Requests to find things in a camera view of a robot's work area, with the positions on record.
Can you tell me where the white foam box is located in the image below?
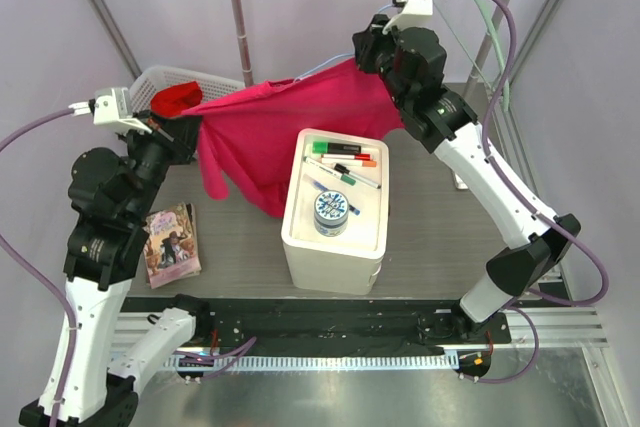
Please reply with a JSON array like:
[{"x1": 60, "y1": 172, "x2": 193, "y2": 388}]
[{"x1": 281, "y1": 128, "x2": 389, "y2": 295}]

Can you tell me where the red whiteboard marker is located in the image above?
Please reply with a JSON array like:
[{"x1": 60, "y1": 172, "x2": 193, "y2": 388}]
[{"x1": 321, "y1": 154, "x2": 373, "y2": 161}]

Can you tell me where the mint green hanger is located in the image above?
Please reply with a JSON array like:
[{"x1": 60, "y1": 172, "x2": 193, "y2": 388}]
[{"x1": 418, "y1": 0, "x2": 512, "y2": 111}]

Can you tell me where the green highlighter marker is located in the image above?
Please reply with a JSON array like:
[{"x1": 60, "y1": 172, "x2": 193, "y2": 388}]
[{"x1": 312, "y1": 141, "x2": 361, "y2": 155}]

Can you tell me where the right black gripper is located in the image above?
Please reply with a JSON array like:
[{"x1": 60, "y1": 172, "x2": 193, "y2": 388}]
[{"x1": 356, "y1": 14, "x2": 413, "y2": 111}]

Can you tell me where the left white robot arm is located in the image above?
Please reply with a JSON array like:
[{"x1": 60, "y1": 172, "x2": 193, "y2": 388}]
[{"x1": 19, "y1": 113, "x2": 213, "y2": 426}]

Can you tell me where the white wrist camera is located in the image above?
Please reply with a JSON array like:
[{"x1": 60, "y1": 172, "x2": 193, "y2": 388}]
[
  {"x1": 382, "y1": 0, "x2": 434, "y2": 35},
  {"x1": 68, "y1": 87, "x2": 152, "y2": 135}
]

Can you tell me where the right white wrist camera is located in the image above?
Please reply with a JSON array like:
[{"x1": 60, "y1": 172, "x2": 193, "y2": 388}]
[{"x1": 382, "y1": 0, "x2": 434, "y2": 35}]

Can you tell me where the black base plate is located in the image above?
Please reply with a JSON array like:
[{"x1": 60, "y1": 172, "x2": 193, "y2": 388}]
[{"x1": 119, "y1": 296, "x2": 514, "y2": 354}]

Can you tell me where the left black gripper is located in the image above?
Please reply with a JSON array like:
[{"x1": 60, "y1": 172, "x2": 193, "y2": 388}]
[{"x1": 117, "y1": 107, "x2": 202, "y2": 220}]

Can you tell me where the green capped white marker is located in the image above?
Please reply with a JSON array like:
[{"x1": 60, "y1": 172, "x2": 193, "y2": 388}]
[{"x1": 303, "y1": 156, "x2": 381, "y2": 189}]

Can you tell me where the white slotted cable duct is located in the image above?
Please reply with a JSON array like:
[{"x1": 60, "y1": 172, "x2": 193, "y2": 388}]
[{"x1": 160, "y1": 351, "x2": 459, "y2": 373}]

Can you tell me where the blue wire hanger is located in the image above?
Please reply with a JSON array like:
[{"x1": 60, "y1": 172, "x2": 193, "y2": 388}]
[{"x1": 292, "y1": 2, "x2": 396, "y2": 84}]

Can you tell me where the pink t shirt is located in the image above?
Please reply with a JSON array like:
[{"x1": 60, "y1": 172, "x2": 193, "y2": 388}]
[{"x1": 179, "y1": 57, "x2": 405, "y2": 219}]

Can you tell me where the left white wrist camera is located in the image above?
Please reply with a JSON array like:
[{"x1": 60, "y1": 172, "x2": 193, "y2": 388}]
[{"x1": 68, "y1": 87, "x2": 152, "y2": 135}]

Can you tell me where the blue patterned round tin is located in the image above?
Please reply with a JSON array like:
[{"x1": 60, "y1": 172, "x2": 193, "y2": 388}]
[{"x1": 313, "y1": 190, "x2": 350, "y2": 237}]

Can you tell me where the pink illustrated book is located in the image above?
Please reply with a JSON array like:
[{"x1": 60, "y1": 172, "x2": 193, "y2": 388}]
[{"x1": 142, "y1": 203, "x2": 202, "y2": 289}]

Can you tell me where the red t shirt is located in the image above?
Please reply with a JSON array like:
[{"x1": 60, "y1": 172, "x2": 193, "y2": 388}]
[{"x1": 150, "y1": 81, "x2": 203, "y2": 118}]

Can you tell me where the white plastic basket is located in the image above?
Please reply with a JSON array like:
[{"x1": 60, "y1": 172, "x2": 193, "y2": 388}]
[{"x1": 129, "y1": 65, "x2": 245, "y2": 111}]

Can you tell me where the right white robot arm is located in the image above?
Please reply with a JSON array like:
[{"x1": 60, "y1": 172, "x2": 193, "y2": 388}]
[{"x1": 352, "y1": 14, "x2": 581, "y2": 342}]

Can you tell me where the blue ballpoint pen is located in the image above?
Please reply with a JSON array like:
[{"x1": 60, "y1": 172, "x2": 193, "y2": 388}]
[{"x1": 310, "y1": 179, "x2": 360, "y2": 215}]

